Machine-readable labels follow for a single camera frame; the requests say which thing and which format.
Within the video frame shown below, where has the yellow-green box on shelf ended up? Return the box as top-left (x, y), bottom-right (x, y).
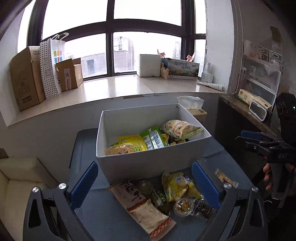
top-left (237, 89), bottom-right (272, 109)

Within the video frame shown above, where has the white open storage box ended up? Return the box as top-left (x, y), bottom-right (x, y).
top-left (96, 103), bottom-right (211, 184)

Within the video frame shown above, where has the yellow crinkled chips bag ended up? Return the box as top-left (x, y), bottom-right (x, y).
top-left (162, 171), bottom-right (201, 202)

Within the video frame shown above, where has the clear jelly cup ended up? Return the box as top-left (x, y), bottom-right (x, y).
top-left (174, 197), bottom-right (194, 217)

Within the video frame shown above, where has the blue fabric table mat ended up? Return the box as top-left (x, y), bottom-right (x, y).
top-left (68, 127), bottom-right (255, 241)

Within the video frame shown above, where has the white tube on sill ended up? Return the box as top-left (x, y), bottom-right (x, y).
top-left (197, 81), bottom-right (223, 92)

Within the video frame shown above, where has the person's right hand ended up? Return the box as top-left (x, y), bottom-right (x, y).
top-left (263, 162), bottom-right (296, 191)

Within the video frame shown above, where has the kuromi cookie pack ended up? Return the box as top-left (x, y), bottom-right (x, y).
top-left (105, 144), bottom-right (133, 156)

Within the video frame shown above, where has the black yellow snack bag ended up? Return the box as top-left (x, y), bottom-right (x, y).
top-left (161, 133), bottom-right (189, 146)

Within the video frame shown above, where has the clear plastic drawer organizer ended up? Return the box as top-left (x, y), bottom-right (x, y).
top-left (241, 40), bottom-right (283, 105)

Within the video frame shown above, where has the long green-white snack pack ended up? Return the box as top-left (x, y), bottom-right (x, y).
top-left (140, 126), bottom-right (166, 150)

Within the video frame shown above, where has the yellow-green jelly cup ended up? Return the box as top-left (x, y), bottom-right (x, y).
top-left (138, 180), bottom-right (152, 198)

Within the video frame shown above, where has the beige cartoon chips bag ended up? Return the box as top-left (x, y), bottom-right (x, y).
top-left (161, 120), bottom-right (204, 139)

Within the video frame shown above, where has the yellow tissue pack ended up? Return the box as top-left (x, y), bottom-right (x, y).
top-left (177, 96), bottom-right (207, 124)

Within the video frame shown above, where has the brown meat snack pack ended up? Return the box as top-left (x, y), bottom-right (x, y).
top-left (191, 198), bottom-right (215, 220)

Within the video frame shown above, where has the white digital clock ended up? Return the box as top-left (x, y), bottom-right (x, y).
top-left (249, 100), bottom-right (267, 121)

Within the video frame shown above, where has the polka dot paper bag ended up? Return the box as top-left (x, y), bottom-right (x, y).
top-left (40, 32), bottom-right (69, 99)

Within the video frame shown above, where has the landscape printed long box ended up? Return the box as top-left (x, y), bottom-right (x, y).
top-left (168, 59), bottom-right (200, 80)

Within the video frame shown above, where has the small open cardboard box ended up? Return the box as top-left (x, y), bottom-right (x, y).
top-left (56, 58), bottom-right (83, 92)

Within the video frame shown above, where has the white cream sofa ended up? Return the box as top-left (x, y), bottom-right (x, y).
top-left (1, 158), bottom-right (58, 240)

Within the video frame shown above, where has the white box on sill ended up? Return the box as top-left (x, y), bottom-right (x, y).
top-left (137, 54), bottom-right (161, 77)

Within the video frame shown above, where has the yellow green-pea snack bag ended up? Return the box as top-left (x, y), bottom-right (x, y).
top-left (117, 135), bottom-right (148, 152)

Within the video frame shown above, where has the beige calligraphy snack pack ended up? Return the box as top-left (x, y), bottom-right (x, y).
top-left (107, 179), bottom-right (176, 240)

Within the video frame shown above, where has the white bottle on sill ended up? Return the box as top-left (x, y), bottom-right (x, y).
top-left (201, 62), bottom-right (214, 83)

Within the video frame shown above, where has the large cardboard box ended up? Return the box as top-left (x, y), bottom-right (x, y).
top-left (10, 46), bottom-right (46, 111)

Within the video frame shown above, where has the dark green small snack pack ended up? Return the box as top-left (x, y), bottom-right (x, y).
top-left (151, 187), bottom-right (170, 215)

